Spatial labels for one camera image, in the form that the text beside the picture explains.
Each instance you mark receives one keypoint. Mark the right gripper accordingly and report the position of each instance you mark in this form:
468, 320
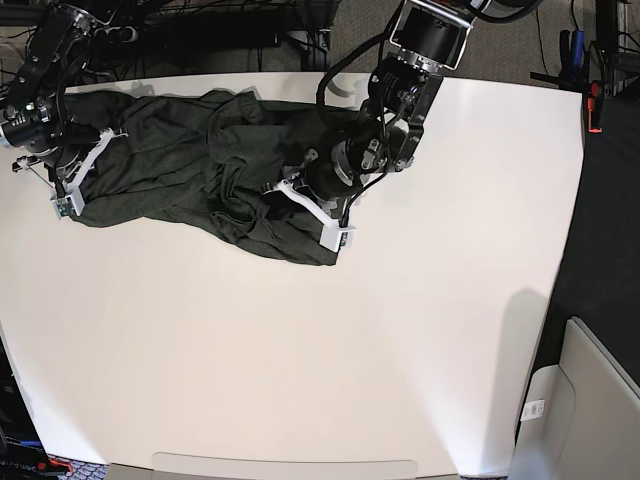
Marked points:
63, 154

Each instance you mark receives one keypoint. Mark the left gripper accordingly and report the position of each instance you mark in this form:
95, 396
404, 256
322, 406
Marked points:
341, 168

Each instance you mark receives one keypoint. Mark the green long-sleeve shirt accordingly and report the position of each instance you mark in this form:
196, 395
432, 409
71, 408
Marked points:
204, 162

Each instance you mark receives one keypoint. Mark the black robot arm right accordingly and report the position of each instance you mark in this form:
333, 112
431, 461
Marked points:
34, 109

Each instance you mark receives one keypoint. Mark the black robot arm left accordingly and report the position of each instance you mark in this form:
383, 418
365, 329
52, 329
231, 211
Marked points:
422, 39

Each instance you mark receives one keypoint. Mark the orange black clamp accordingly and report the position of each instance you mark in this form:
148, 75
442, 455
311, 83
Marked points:
595, 101

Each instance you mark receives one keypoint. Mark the orange black box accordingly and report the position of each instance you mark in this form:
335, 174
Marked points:
22, 453

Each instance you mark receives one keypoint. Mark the beige plastic bin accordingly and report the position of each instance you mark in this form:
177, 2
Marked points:
580, 419

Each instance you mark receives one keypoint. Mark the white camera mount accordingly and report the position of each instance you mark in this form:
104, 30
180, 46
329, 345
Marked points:
66, 196
333, 235

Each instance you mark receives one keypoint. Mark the blue handled tool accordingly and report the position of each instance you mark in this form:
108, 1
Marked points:
577, 51

